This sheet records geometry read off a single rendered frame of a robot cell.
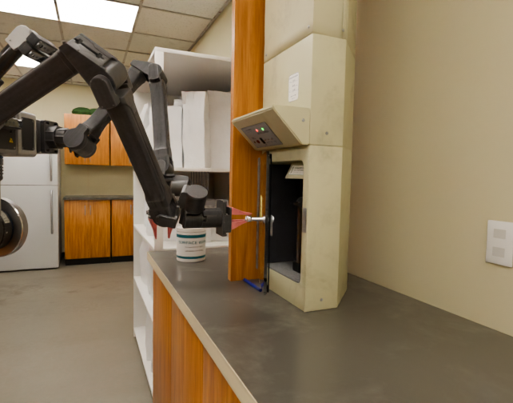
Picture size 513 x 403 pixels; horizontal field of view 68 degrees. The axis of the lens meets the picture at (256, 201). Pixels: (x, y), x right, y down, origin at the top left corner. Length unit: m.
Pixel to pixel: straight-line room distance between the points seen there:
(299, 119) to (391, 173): 0.51
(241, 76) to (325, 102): 0.41
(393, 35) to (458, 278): 0.85
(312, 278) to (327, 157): 0.34
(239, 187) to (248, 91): 0.34
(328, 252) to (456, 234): 0.38
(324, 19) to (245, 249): 0.79
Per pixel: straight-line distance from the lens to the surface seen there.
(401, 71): 1.47
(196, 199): 1.00
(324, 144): 1.10
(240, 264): 1.41
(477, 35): 1.30
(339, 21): 1.20
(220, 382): 1.02
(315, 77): 1.11
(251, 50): 1.45
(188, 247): 1.70
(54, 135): 1.59
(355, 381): 0.82
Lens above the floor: 1.32
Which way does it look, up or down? 4 degrees down
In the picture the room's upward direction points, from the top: 1 degrees clockwise
